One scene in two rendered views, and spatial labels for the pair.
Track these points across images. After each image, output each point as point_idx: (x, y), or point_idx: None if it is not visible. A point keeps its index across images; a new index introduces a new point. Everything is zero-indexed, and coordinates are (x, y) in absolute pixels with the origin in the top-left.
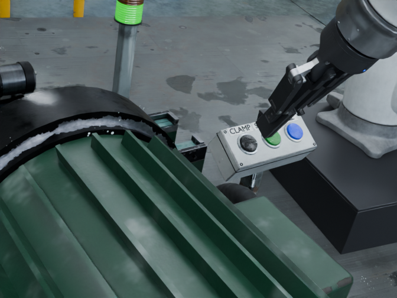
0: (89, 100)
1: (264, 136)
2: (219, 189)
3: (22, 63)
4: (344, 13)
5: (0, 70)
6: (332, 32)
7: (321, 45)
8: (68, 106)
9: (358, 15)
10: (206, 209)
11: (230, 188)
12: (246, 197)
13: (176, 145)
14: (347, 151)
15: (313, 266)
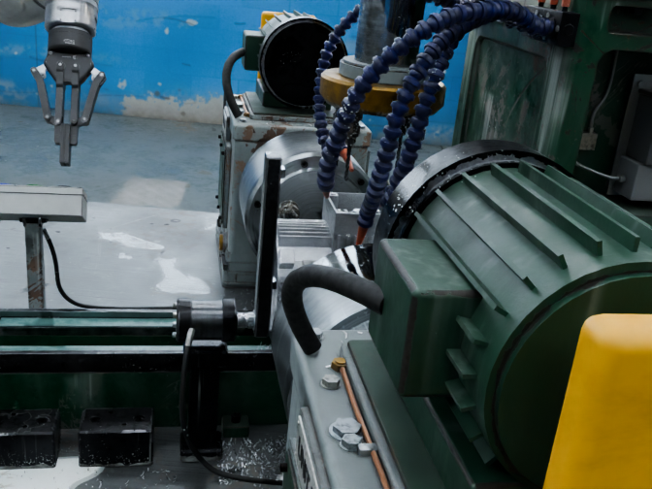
0: (300, 16)
1: (70, 164)
2: (230, 70)
3: (189, 299)
4: (94, 20)
5: (220, 300)
6: (90, 39)
7: (90, 51)
8: (308, 16)
9: (97, 16)
10: (287, 14)
11: (231, 63)
12: (235, 54)
13: (24, 323)
14: None
15: (252, 31)
